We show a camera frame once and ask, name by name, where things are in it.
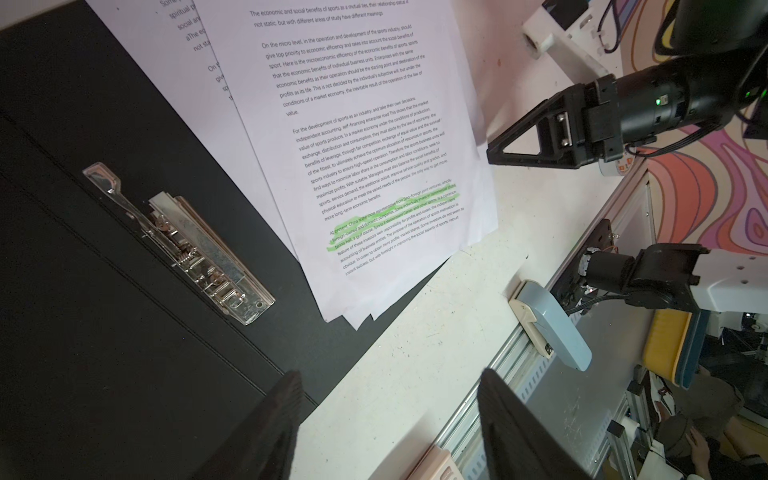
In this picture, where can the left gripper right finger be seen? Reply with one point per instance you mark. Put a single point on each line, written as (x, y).
(516, 445)

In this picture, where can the stack of printed papers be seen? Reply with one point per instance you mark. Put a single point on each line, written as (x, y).
(354, 125)

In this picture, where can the blue file folder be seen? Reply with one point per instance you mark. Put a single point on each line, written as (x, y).
(114, 364)

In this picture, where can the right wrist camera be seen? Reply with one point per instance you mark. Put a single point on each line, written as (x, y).
(573, 49)

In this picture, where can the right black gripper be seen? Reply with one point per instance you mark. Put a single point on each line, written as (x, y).
(594, 122)

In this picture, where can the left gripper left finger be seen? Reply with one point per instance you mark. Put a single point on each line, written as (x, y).
(263, 445)

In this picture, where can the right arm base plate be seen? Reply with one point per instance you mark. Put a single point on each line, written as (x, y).
(571, 288)

